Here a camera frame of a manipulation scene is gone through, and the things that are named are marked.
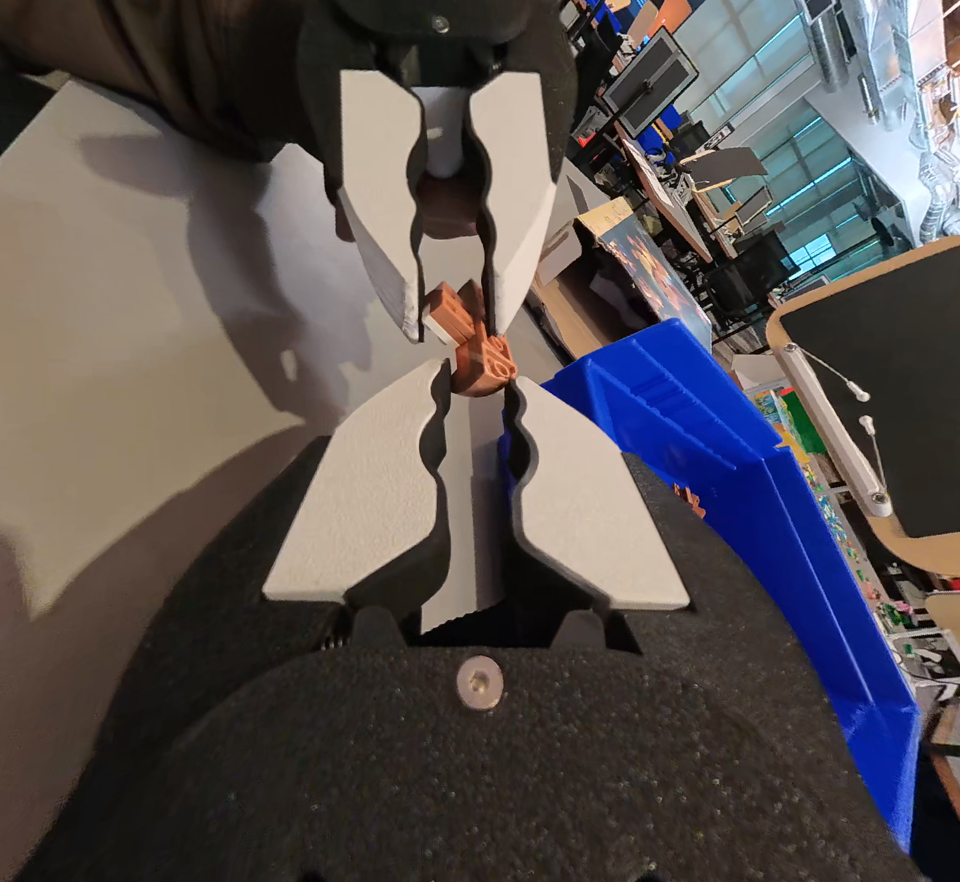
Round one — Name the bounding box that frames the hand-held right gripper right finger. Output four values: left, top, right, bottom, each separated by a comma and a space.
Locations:
501, 374, 691, 611

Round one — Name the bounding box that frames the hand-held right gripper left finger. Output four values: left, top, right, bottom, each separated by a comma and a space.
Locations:
262, 359, 453, 606

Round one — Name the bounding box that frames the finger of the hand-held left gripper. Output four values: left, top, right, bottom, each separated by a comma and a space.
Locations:
336, 68, 430, 343
466, 72, 560, 337

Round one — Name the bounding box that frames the blue plastic bin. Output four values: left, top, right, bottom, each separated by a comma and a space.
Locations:
498, 318, 922, 853

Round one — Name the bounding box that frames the brown and white brick piece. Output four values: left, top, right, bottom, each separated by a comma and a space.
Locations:
422, 282, 485, 343

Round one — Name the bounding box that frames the small reddish brown brick piece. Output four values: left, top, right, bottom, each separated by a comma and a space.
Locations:
450, 333, 519, 399

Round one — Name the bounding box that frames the person's left hand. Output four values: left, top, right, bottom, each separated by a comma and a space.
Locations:
416, 175, 483, 242

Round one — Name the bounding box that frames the open printed cardboard box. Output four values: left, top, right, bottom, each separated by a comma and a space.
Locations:
525, 195, 714, 366

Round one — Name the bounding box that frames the black plywood-edged panel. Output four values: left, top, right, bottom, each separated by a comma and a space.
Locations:
677, 145, 770, 183
765, 235, 960, 561

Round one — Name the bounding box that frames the black office chair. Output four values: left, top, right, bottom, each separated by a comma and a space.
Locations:
705, 229, 800, 321

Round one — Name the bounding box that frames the silver air duct with grille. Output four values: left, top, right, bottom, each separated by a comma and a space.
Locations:
772, 0, 852, 92

